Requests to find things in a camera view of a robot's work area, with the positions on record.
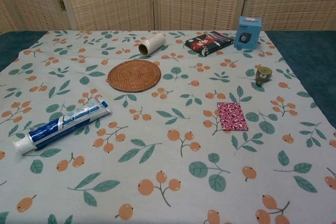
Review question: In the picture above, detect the floral print tablecloth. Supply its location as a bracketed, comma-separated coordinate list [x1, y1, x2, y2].
[0, 29, 336, 224]

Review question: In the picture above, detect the round woven rattan coaster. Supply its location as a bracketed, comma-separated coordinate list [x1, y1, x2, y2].
[107, 60, 162, 93]

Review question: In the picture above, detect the white roll with cardboard core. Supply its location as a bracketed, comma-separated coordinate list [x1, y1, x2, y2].
[138, 31, 167, 56]

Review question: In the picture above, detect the black red patterned flat box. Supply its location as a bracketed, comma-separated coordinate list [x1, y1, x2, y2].
[185, 31, 235, 57]

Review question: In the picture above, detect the green correction tape dispenser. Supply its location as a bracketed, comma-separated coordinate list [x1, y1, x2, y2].
[255, 66, 272, 88]

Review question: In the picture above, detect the light blue carton box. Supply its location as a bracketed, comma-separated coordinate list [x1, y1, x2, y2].
[234, 16, 263, 50]

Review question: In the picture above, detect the blue white toothpaste tube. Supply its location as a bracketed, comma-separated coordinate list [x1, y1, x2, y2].
[13, 97, 112, 154]

